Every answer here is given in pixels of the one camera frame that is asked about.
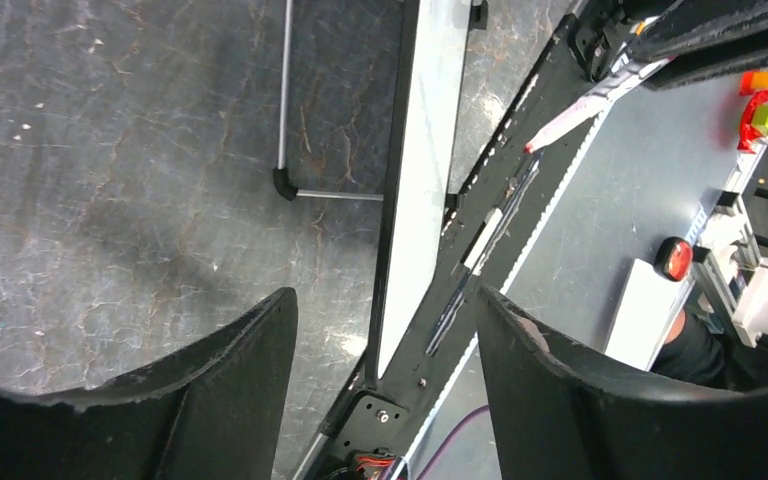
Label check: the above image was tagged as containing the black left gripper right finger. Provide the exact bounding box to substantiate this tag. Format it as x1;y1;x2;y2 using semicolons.
475;286;768;479

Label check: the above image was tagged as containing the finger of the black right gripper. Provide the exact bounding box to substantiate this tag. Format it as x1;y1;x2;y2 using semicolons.
627;1;768;90

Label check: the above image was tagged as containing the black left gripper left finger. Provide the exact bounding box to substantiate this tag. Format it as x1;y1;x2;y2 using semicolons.
0;287;298;479

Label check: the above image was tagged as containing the red whiteboard marker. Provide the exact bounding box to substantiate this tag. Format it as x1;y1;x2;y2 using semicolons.
524;57;673;153

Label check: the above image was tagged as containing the small white whiteboard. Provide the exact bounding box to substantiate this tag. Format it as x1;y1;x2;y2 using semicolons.
271;0;491;392

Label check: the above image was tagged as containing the toothed light blue strip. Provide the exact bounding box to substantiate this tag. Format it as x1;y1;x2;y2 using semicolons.
406;106;612;467

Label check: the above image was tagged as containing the person in black shirt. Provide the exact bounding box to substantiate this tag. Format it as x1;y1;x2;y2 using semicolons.
651;309;768;392

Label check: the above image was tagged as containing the red emergency stop button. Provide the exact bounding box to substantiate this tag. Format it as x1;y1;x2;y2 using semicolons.
653;236;694;282

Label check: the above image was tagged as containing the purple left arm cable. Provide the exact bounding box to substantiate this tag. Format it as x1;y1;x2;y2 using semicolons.
413;405;491;480

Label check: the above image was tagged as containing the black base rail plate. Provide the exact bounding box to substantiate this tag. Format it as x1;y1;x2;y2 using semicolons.
296;1;612;479

